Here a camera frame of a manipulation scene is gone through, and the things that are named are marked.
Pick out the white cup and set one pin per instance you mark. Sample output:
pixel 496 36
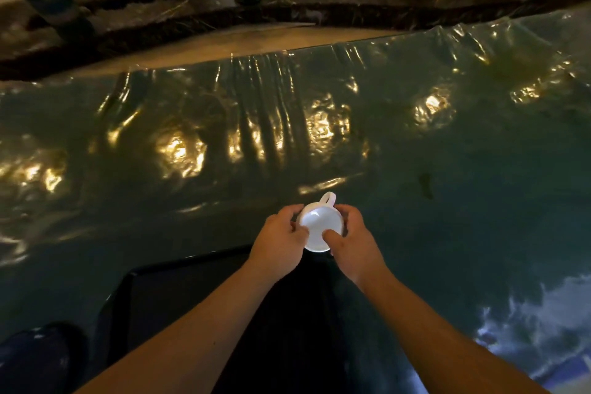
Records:
pixel 319 226

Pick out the green plastic table cover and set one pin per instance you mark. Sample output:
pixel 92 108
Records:
pixel 415 153

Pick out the person's right thumb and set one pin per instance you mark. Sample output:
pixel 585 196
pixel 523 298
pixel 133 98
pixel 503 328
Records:
pixel 331 240

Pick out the person's left hand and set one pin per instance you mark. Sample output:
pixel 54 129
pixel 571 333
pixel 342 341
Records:
pixel 273 246

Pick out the person's left thumb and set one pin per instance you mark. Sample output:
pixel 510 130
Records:
pixel 298 235

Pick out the person's right forearm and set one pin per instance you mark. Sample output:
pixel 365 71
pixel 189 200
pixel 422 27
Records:
pixel 438 338

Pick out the black tray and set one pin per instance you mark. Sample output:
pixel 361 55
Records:
pixel 295 338

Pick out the black plant pot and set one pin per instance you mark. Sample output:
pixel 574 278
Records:
pixel 53 1

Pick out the person's dark blue trouser leg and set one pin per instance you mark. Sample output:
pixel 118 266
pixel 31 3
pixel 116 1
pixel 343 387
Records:
pixel 32 361

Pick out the person's right hand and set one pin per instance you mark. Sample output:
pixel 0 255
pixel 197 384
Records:
pixel 358 250

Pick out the dark stone planter ledge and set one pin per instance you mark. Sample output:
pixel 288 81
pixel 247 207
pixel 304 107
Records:
pixel 152 15

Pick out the person's left forearm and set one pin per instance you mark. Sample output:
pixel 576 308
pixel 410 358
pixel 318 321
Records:
pixel 194 338

